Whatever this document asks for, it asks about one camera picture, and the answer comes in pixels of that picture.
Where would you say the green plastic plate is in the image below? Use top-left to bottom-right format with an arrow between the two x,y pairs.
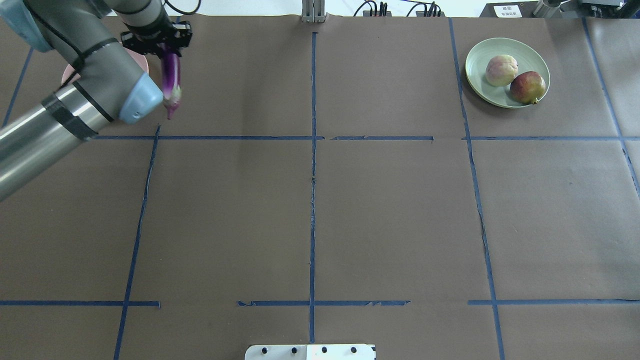
465,38 -> 550,109

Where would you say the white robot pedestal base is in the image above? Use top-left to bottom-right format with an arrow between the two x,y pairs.
244,343 -> 377,360

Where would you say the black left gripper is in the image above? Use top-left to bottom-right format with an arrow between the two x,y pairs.
119,21 -> 194,57

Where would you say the purple eggplant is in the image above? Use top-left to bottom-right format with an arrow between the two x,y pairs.
160,43 -> 183,120

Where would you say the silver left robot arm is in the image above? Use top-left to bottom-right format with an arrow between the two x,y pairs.
1,0 -> 193,199

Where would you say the pink plastic plate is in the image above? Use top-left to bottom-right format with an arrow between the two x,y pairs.
61,48 -> 149,87

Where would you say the black power strip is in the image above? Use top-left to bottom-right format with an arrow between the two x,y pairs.
353,0 -> 446,18

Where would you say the pale green pink peach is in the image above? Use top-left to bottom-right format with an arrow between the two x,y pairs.
485,54 -> 519,87

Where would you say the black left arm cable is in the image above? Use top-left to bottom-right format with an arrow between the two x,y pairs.
163,0 -> 202,17

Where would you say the brown paper table cover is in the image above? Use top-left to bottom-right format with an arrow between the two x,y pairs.
1,15 -> 639,360

